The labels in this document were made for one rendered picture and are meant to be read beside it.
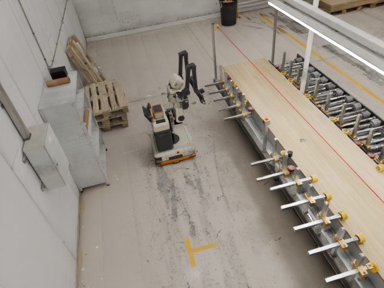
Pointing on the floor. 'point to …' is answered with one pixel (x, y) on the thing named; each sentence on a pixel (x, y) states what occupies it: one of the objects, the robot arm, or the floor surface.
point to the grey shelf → (75, 130)
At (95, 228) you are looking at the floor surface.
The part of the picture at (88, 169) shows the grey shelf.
